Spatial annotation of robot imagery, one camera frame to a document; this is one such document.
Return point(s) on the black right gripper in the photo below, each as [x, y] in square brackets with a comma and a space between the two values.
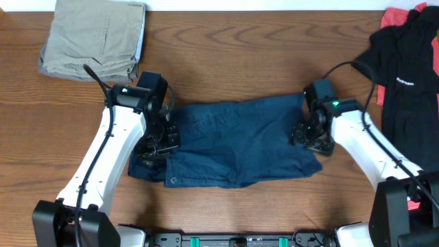
[298, 135]

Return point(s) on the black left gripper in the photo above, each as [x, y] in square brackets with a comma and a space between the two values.
[173, 142]

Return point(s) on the navy blue shorts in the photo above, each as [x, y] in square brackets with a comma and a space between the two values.
[233, 145]

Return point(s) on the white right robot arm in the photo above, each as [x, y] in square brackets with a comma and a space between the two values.
[405, 208]

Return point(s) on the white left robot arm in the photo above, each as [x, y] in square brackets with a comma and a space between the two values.
[134, 122]

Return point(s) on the folded grey garment underneath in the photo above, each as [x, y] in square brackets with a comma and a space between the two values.
[133, 74]

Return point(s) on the folded khaki shorts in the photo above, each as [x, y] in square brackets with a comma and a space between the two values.
[105, 35]

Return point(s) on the black t-shirt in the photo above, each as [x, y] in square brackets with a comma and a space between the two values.
[372, 63]

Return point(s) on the red garment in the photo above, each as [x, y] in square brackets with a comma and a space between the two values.
[394, 20]

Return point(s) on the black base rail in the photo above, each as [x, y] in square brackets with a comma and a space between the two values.
[240, 241]

